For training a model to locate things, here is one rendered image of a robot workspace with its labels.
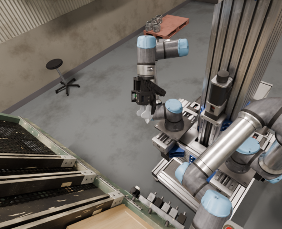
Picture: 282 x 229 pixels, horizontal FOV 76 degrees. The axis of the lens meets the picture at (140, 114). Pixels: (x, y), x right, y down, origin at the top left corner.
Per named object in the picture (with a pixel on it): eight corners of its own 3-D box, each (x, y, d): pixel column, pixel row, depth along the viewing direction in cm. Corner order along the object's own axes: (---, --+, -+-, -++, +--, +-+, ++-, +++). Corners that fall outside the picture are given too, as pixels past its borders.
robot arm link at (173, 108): (183, 121, 130) (184, 108, 120) (165, 123, 131) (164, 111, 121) (180, 109, 138) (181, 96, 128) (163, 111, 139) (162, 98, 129)
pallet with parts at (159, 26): (168, 18, 510) (167, 7, 488) (190, 23, 471) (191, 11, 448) (142, 35, 469) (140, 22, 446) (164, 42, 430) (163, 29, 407)
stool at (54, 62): (71, 77, 390) (57, 52, 346) (84, 84, 367) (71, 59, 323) (51, 90, 369) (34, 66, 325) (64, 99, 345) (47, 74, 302)
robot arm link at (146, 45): (156, 37, 76) (156, 34, 68) (155, 65, 79) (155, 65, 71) (137, 37, 77) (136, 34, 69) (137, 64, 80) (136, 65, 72)
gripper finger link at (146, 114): (138, 125, 80) (139, 104, 78) (149, 122, 84) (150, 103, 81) (142, 126, 78) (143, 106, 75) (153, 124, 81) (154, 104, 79)
